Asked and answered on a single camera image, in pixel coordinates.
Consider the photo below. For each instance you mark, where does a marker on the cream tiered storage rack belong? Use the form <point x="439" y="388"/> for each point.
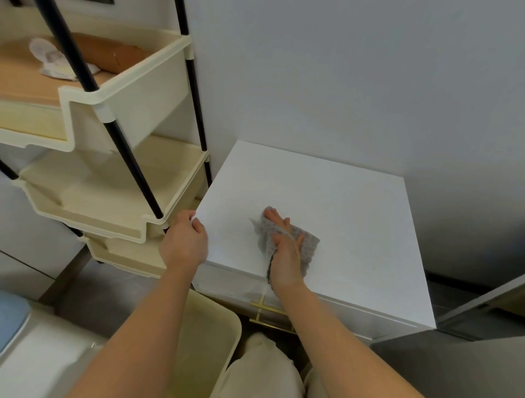
<point x="151" y="98"/>

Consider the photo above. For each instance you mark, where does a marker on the white bedside table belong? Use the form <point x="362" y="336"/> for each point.
<point x="348" y="197"/>

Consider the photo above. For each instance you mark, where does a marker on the person's left hand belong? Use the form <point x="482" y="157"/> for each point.
<point x="184" y="242"/>

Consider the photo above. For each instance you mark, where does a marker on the cream plastic waste bin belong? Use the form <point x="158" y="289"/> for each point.
<point x="209" y="340"/>

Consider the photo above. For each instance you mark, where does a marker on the grey cloth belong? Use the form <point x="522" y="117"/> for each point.
<point x="309" y="248"/>

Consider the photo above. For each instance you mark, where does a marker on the white storage box blue lid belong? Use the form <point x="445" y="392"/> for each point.
<point x="41" y="361"/>

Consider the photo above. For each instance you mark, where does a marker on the person's right forearm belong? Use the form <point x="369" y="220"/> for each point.
<point x="336" y="348"/>

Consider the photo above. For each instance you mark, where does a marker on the crumpled white wrapper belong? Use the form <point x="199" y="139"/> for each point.
<point x="53" y="65"/>

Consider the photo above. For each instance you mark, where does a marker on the person's left forearm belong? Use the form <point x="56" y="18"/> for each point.
<point x="139" y="340"/>

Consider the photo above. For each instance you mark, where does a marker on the person's right hand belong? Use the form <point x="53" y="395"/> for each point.
<point x="289" y="262"/>

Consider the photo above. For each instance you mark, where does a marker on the brown cylindrical pouch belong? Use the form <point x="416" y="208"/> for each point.
<point x="106" y="51"/>

